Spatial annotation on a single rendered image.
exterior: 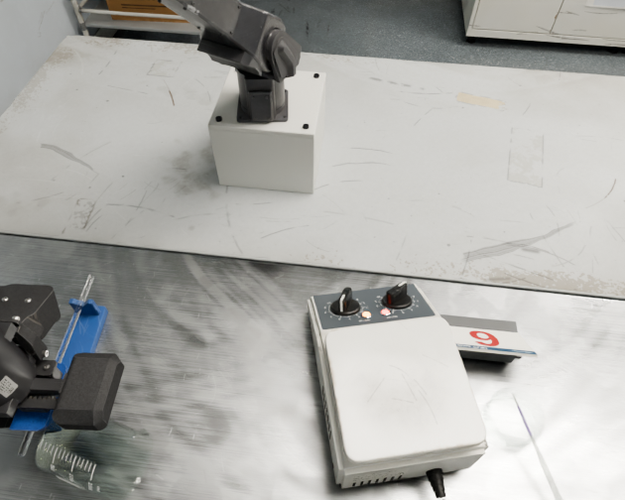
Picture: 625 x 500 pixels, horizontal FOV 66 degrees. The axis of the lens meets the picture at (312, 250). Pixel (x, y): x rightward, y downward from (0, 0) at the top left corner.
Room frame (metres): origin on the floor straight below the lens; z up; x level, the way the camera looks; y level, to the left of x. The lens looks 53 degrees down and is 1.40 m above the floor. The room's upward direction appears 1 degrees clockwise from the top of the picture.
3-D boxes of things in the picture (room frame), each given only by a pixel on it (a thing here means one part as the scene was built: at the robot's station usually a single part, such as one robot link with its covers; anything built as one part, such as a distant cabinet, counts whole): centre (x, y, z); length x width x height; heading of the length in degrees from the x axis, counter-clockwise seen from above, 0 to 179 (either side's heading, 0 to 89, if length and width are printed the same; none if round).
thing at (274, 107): (0.53, 0.07, 1.04); 0.07 x 0.07 x 0.06; 2
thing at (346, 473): (0.19, -0.08, 0.94); 0.22 x 0.13 x 0.08; 9
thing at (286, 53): (0.52, 0.06, 1.09); 0.09 x 0.07 x 0.06; 63
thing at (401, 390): (0.17, -0.08, 0.98); 0.12 x 0.12 x 0.01; 9
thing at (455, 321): (0.25, -0.19, 0.92); 0.09 x 0.06 x 0.04; 84
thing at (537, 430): (0.16, -0.20, 0.91); 0.06 x 0.06 x 0.02
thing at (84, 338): (0.24, 0.26, 0.92); 0.10 x 0.03 x 0.04; 178
